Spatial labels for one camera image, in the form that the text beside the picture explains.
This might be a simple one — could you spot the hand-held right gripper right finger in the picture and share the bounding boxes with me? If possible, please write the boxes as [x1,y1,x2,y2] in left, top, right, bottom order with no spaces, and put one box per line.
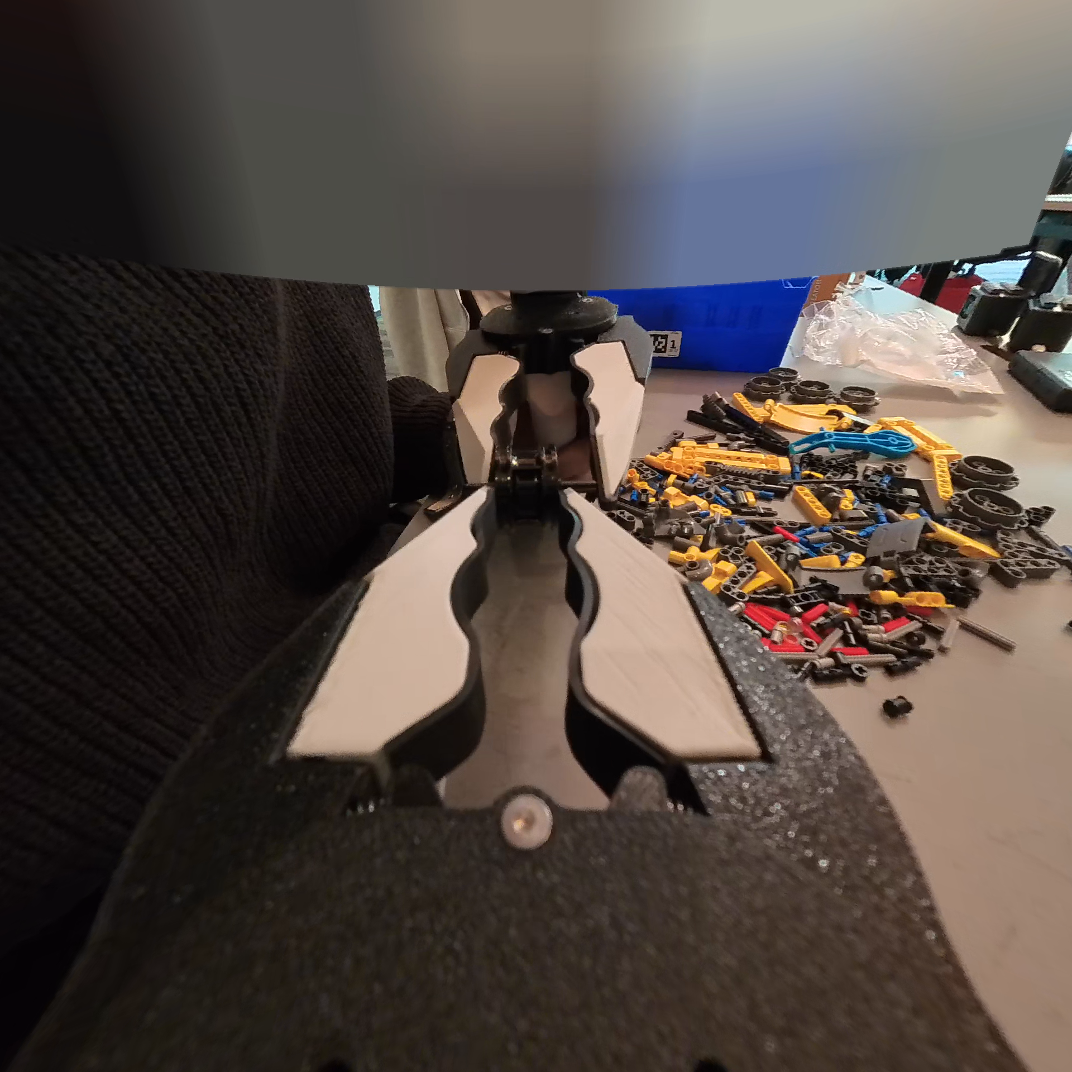
[559,488,776,765]

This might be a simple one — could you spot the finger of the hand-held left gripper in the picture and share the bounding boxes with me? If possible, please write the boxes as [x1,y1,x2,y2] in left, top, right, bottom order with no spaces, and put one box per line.
[452,352,524,487]
[571,342,648,504]

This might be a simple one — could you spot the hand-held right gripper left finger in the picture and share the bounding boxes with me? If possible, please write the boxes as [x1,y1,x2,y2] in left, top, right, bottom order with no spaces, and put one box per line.
[287,486,491,767]

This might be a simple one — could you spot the black toy wheel rim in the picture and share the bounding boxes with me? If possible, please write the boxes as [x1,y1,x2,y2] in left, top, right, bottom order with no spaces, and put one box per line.
[490,444,561,524]

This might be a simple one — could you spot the pile of toy building parts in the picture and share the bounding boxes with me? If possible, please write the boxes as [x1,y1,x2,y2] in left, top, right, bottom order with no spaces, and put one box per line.
[615,372,1072,683]

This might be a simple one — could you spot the person's left forearm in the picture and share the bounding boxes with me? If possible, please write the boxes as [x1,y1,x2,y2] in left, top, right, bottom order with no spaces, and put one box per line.
[385,375,462,504]

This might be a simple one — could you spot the blue plastic bin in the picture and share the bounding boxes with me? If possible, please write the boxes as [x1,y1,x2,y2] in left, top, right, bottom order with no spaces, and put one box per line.
[586,276,817,371]

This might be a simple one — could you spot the blue toy lever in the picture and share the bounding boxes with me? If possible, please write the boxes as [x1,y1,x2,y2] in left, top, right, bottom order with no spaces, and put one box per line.
[787,427,918,460]

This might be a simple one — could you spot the person's black sweater torso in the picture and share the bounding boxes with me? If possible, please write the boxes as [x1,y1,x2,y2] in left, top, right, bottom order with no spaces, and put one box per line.
[0,243,399,922]

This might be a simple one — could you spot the clear plastic bag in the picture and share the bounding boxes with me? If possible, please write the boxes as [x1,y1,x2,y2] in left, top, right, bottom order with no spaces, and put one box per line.
[791,297,1006,396]

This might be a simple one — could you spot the black flat case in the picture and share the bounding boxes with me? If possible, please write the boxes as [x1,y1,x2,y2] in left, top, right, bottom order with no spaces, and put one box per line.
[1007,350,1072,413]

